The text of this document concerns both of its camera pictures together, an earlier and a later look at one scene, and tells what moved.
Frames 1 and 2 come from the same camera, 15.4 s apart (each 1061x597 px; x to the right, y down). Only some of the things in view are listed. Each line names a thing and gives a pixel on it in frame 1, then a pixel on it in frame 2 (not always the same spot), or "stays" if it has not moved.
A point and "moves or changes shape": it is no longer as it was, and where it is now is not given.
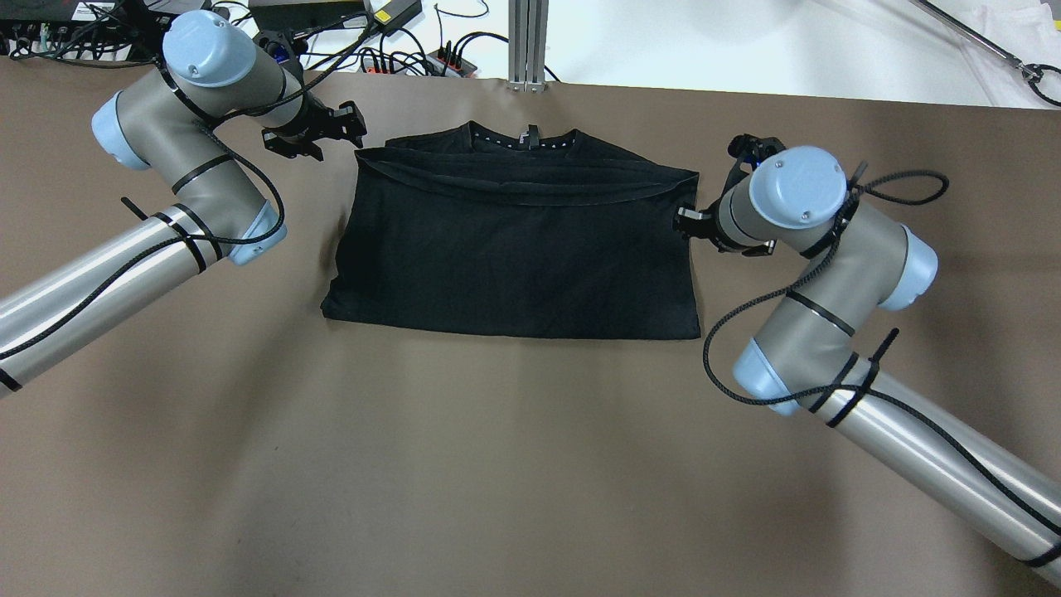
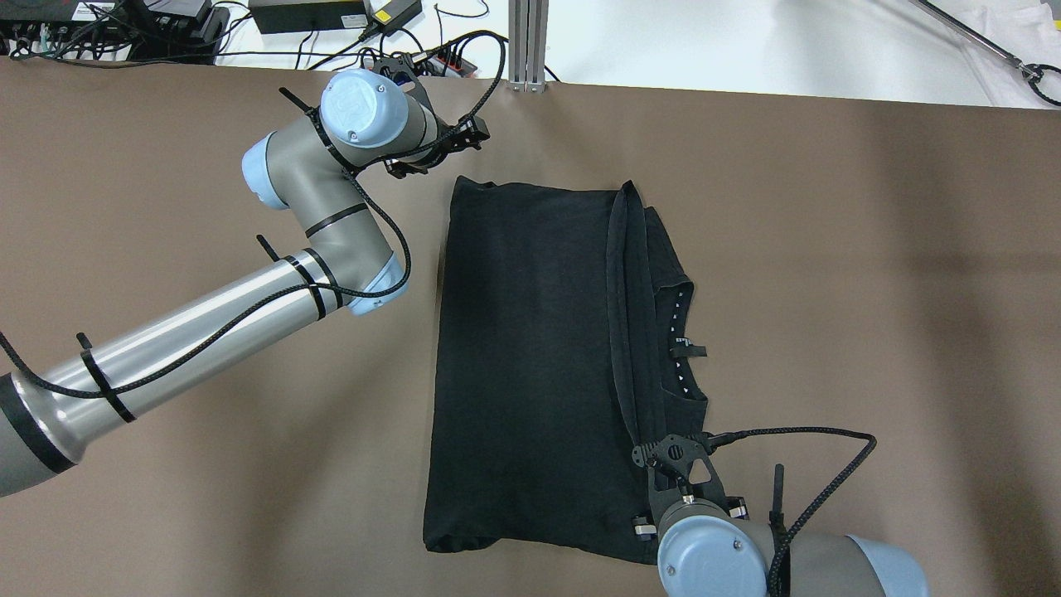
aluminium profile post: x=527 y=37 stays
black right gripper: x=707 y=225 to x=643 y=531
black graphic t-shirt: x=466 y=228 moves or changes shape
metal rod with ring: x=1031 y=72 stays
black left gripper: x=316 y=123 to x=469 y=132
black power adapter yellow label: x=391 y=16 stays
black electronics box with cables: x=88 y=31 stays
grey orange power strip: x=443 y=60 stays
